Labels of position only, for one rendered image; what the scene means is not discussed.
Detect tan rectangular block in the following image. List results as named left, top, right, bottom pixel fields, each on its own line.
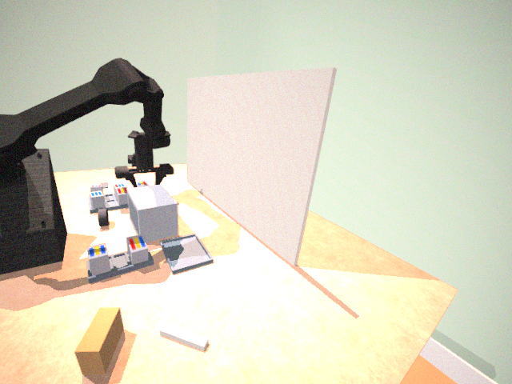
left=74, top=307, right=124, bottom=375

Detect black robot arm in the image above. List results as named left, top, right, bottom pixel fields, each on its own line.
left=0, top=58, right=170, bottom=188

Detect grey cylinder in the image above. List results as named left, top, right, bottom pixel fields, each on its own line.
left=98, top=209, right=109, bottom=226

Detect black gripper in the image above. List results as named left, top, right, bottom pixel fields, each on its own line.
left=114, top=151, right=174, bottom=187

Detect white flat panel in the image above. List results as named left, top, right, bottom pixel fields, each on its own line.
left=187, top=67, right=337, bottom=266

